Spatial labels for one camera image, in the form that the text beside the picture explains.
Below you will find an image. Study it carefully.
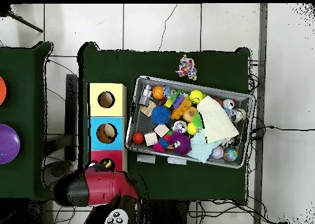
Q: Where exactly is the wooden box with three holes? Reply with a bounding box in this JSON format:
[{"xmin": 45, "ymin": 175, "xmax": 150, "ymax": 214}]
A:
[{"xmin": 87, "ymin": 82, "xmax": 127, "ymax": 173}]

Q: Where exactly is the green spiky ball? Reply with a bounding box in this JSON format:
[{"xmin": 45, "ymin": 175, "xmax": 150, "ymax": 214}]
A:
[{"xmin": 169, "ymin": 89, "xmax": 189, "ymax": 102}]

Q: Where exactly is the multicolour patterned cloth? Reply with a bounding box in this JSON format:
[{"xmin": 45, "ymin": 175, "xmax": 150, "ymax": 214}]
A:
[{"xmin": 175, "ymin": 54, "xmax": 198, "ymax": 81}]

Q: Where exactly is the orange building block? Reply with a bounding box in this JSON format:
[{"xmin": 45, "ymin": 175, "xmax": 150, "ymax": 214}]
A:
[{"xmin": 170, "ymin": 97, "xmax": 192, "ymax": 120}]

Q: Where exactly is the tan burger toy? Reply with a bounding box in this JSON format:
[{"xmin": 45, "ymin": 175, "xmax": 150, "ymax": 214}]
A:
[{"xmin": 183, "ymin": 106, "xmax": 198, "ymax": 123}]

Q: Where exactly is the orange bowl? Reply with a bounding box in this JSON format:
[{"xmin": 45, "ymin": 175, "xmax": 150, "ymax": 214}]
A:
[{"xmin": 0, "ymin": 76, "xmax": 7, "ymax": 106}]

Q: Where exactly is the blue spiky ball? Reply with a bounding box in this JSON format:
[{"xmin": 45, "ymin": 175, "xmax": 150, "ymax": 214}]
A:
[{"xmin": 150, "ymin": 105, "xmax": 171, "ymax": 125}]

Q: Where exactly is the light teal waffle cloth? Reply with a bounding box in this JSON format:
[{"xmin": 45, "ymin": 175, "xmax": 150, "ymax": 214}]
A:
[{"xmin": 186, "ymin": 129, "xmax": 223, "ymax": 164}]

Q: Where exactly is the black cable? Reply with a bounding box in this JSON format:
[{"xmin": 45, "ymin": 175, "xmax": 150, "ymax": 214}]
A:
[{"xmin": 248, "ymin": 125, "xmax": 315, "ymax": 140}]

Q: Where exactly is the clear mesh bin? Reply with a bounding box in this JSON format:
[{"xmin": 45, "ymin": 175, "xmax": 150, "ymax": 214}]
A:
[{"xmin": 124, "ymin": 75, "xmax": 257, "ymax": 169}]

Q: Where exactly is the wooden cube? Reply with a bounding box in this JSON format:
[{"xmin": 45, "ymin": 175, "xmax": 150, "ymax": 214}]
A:
[
  {"xmin": 143, "ymin": 131, "xmax": 158, "ymax": 146},
  {"xmin": 153, "ymin": 124, "xmax": 170, "ymax": 138}
]

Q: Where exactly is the purple bowl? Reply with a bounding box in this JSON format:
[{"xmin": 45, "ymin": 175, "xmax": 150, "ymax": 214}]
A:
[{"xmin": 0, "ymin": 123, "xmax": 21, "ymax": 165}]

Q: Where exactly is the purple spiky toy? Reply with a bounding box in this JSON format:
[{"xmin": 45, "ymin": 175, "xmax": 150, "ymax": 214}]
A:
[{"xmin": 168, "ymin": 130, "xmax": 193, "ymax": 156}]

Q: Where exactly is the orange toy basketball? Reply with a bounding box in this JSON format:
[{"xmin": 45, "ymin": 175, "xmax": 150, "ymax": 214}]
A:
[{"xmin": 151, "ymin": 85, "xmax": 165, "ymax": 100}]

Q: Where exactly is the cream waffle cloth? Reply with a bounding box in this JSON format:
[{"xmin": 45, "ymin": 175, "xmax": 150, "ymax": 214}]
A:
[{"xmin": 196, "ymin": 95, "xmax": 240, "ymax": 144}]

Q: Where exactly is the large yellow ball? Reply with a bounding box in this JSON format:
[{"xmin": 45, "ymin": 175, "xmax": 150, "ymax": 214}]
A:
[{"xmin": 188, "ymin": 89, "xmax": 204, "ymax": 105}]

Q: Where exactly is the yellow duck plush toy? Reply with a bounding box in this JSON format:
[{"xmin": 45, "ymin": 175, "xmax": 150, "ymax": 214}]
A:
[{"xmin": 100, "ymin": 158, "xmax": 116, "ymax": 170}]

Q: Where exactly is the dark green side table cloth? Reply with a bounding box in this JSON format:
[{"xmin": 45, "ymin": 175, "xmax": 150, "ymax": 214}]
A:
[{"xmin": 0, "ymin": 41, "xmax": 56, "ymax": 201}]

